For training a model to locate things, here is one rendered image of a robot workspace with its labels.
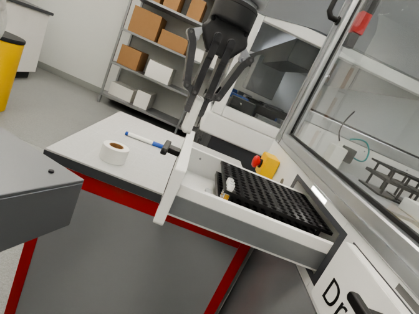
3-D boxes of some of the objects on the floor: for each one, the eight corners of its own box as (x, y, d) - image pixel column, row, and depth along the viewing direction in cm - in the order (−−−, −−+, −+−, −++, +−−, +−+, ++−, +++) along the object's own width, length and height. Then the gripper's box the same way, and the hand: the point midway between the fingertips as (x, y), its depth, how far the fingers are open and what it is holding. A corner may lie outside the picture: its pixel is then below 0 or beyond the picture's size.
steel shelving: (96, 101, 431) (143, -45, 378) (110, 98, 478) (153, -31, 425) (321, 199, 448) (396, 73, 395) (312, 187, 495) (378, 73, 442)
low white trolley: (-18, 369, 90) (44, 147, 70) (72, 249, 150) (120, 111, 130) (161, 422, 97) (264, 233, 77) (179, 287, 156) (240, 161, 136)
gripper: (207, -22, 44) (152, 124, 50) (280, 18, 48) (220, 149, 54) (199, -14, 51) (151, 114, 57) (264, 20, 55) (212, 136, 61)
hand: (192, 114), depth 55 cm, fingers closed
